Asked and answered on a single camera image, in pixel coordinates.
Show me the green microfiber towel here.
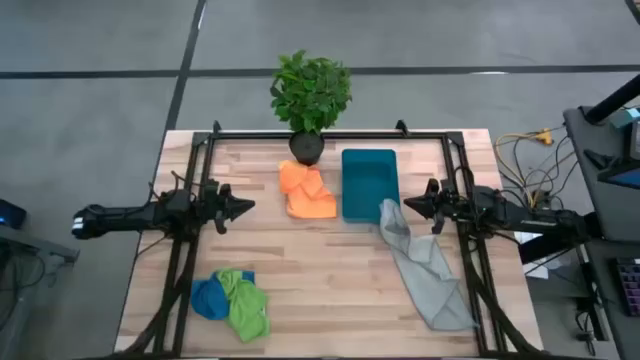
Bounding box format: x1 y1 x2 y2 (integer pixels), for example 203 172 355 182
214 268 272 344

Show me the teal plastic bin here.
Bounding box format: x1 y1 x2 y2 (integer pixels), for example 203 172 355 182
341 148 401 224

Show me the black keyboard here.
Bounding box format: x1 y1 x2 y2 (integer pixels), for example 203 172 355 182
615 257 640 317

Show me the blue microfiber towel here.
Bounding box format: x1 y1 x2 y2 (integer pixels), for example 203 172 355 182
190 269 256 321

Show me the dark grey desk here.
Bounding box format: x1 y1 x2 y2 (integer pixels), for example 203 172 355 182
582 238 640 360

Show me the green potted plant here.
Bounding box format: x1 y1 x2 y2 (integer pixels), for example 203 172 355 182
269 48 354 167

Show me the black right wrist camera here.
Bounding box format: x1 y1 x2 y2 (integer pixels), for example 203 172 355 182
438 179 460 202

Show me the black desk crossbar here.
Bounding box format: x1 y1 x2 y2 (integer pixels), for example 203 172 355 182
518 234 604 265

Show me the black desk stand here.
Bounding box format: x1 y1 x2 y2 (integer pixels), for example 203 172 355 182
583 148 621 171

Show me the grey microfiber towel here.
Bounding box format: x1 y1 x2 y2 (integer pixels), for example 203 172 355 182
378 198 479 332

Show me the white paper sheet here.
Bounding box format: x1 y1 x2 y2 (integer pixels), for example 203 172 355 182
513 229 571 280

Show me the grey metal shelf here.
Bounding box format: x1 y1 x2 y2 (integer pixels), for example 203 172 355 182
0 224 81 360

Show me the orange microfiber towel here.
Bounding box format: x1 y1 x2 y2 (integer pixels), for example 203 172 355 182
278 159 338 220

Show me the tablet with blue screen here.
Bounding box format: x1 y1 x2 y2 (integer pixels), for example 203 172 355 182
597 167 640 190

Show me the black device with blue light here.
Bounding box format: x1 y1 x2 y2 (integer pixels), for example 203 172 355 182
0 198 28 230

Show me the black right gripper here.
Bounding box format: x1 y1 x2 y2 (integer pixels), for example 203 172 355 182
403 178 459 236

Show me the black aluminium rig frame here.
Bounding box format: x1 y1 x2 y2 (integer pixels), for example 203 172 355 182
112 119 549 359

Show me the black pole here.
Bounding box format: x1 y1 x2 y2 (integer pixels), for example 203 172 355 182
584 73 640 125

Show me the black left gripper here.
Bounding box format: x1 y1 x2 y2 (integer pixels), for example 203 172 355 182
199 182 257 236

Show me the yellow cable with plug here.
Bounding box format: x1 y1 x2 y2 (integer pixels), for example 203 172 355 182
494 128 576 211

